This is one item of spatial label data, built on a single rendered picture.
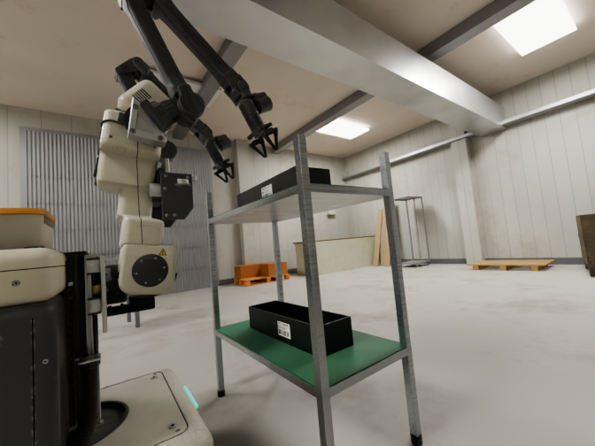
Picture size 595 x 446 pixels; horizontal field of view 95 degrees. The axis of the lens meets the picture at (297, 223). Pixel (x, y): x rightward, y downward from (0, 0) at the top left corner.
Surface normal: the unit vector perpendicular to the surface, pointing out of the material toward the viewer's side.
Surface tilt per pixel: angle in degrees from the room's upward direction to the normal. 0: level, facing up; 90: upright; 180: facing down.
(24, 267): 90
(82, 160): 90
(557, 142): 90
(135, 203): 90
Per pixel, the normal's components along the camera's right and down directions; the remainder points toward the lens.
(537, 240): -0.80, 0.03
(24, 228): 0.57, -0.07
